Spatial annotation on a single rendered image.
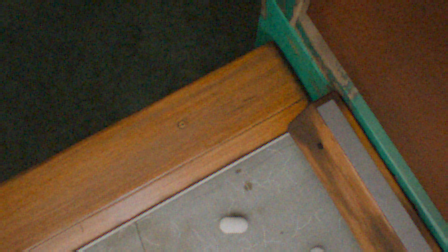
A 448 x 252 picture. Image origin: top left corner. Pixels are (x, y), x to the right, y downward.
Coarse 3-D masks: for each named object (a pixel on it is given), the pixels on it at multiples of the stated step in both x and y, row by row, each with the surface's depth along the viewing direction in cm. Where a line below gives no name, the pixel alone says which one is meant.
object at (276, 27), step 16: (272, 0) 67; (272, 16) 70; (272, 32) 74; (288, 32) 67; (288, 48) 71; (304, 48) 65; (304, 64) 68; (304, 80) 71; (320, 80) 65; (320, 96) 69
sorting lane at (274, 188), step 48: (288, 144) 72; (192, 192) 71; (240, 192) 71; (288, 192) 71; (96, 240) 69; (144, 240) 69; (192, 240) 69; (240, 240) 69; (288, 240) 69; (336, 240) 69
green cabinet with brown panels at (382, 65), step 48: (288, 0) 62; (336, 0) 54; (384, 0) 46; (432, 0) 40; (336, 48) 60; (384, 48) 50; (432, 48) 43; (384, 96) 55; (432, 96) 47; (384, 144) 59; (432, 144) 51; (432, 192) 56
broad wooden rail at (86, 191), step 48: (192, 96) 71; (240, 96) 71; (288, 96) 71; (96, 144) 69; (144, 144) 70; (192, 144) 70; (240, 144) 71; (0, 192) 68; (48, 192) 68; (96, 192) 68; (144, 192) 69; (0, 240) 66; (48, 240) 67
